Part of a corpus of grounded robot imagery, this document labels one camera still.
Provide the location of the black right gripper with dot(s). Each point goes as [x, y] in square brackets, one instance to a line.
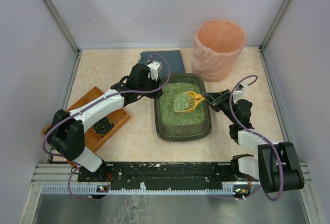
[216, 99]

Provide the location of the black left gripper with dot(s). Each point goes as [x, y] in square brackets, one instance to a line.
[157, 93]

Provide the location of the yellow plastic litter scoop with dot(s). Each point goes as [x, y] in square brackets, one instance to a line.
[187, 101]

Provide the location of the dark green litter box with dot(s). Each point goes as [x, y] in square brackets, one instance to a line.
[172, 125]

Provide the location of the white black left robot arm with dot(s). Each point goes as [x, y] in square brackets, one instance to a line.
[133, 84]

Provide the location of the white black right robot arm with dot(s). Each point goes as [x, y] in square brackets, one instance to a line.
[274, 165]

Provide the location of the dark teal folded cloth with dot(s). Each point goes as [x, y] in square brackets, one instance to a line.
[174, 59]

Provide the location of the orange trash bin with bag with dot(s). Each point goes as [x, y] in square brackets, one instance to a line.
[217, 46]

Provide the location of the black coiled item in tray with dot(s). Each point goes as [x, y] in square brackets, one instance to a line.
[103, 127]

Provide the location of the orange compartment tray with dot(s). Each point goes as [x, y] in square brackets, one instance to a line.
[86, 127]

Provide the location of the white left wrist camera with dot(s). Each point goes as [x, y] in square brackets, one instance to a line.
[154, 68]

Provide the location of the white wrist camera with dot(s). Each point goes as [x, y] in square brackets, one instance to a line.
[154, 68]
[238, 93]

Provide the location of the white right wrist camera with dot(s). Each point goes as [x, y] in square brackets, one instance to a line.
[238, 93]

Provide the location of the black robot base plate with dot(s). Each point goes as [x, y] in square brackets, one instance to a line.
[163, 176]

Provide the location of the white slotted cable duct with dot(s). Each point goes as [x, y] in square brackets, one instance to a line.
[62, 189]

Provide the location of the aluminium frame post right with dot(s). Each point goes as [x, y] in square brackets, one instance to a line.
[276, 22]

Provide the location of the aluminium frame post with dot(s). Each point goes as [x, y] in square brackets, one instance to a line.
[61, 25]
[276, 22]

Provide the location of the aluminium frame post left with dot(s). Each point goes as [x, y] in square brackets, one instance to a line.
[61, 25]

